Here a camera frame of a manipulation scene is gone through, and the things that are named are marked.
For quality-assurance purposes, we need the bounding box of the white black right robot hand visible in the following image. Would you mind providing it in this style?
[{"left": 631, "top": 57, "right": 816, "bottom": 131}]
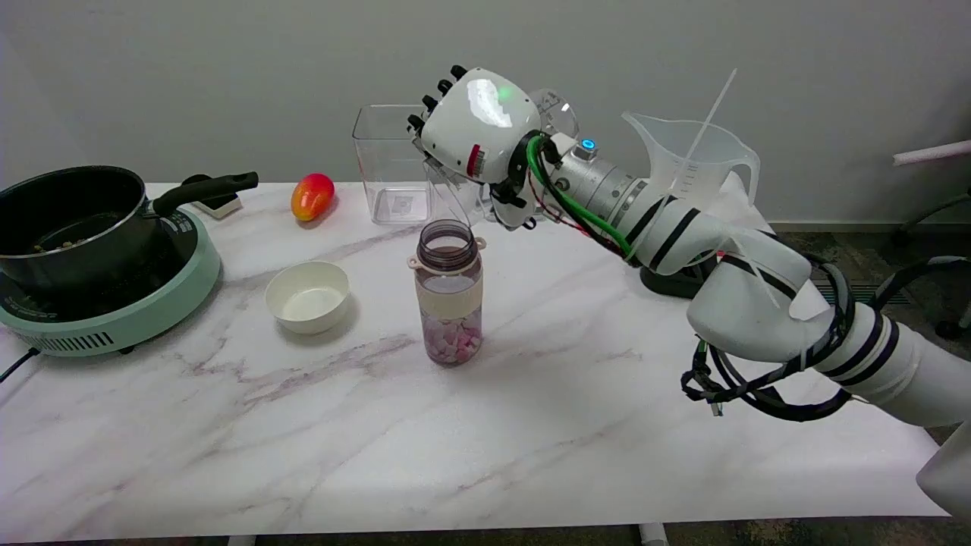
[{"left": 407, "top": 64, "right": 544, "bottom": 231}]

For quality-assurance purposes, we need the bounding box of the small clear measuring cup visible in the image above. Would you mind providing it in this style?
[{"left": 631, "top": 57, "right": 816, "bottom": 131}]
[{"left": 423, "top": 89, "right": 582, "bottom": 229}]

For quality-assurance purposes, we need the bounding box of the large translucent measuring jug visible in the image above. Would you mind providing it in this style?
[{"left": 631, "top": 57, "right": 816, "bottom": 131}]
[{"left": 622, "top": 111, "right": 761, "bottom": 207}]

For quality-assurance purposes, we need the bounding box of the clear square plastic container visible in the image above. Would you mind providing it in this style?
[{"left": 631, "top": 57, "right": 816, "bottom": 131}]
[{"left": 353, "top": 105, "right": 434, "bottom": 226}]

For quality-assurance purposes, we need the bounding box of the clear bottle with pink candies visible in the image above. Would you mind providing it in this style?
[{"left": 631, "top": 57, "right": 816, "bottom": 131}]
[{"left": 407, "top": 219, "right": 487, "bottom": 367}]

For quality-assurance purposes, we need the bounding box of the red yellow mango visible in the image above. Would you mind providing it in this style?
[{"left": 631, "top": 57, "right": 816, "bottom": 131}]
[{"left": 291, "top": 173, "right": 336, "bottom": 222}]

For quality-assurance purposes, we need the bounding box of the white bowl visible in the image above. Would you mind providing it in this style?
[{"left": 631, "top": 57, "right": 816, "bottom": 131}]
[{"left": 265, "top": 261, "right": 351, "bottom": 335}]

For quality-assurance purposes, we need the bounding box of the black device with red label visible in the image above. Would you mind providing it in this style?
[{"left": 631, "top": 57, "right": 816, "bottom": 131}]
[{"left": 639, "top": 256, "right": 719, "bottom": 300}]

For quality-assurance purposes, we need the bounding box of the small white black gadget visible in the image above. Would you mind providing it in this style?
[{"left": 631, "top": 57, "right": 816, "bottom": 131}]
[{"left": 182, "top": 174, "right": 244, "bottom": 220}]

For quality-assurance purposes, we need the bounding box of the mint green induction cooker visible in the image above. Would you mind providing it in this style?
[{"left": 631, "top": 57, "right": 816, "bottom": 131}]
[{"left": 0, "top": 206, "right": 222, "bottom": 358}]

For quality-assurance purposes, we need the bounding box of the white padded chair armrest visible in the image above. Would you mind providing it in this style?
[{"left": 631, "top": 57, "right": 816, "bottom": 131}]
[{"left": 893, "top": 140, "right": 971, "bottom": 167}]

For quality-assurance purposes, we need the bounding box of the black chair base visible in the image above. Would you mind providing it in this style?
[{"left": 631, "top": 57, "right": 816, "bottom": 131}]
[{"left": 891, "top": 188, "right": 971, "bottom": 340}]

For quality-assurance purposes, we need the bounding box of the green robot cable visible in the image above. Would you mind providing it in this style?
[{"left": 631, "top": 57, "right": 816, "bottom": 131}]
[{"left": 526, "top": 132, "right": 636, "bottom": 260}]

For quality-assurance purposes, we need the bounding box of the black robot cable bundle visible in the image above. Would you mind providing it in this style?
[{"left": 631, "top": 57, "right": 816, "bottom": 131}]
[{"left": 680, "top": 250, "right": 971, "bottom": 423}]

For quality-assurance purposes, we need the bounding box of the black saucepan with handle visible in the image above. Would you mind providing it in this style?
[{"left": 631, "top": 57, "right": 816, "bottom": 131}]
[{"left": 0, "top": 165, "right": 259, "bottom": 298}]

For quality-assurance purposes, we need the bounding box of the black cooker power cord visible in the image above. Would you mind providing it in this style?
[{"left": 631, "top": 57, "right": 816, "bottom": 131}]
[{"left": 0, "top": 347, "right": 40, "bottom": 383}]

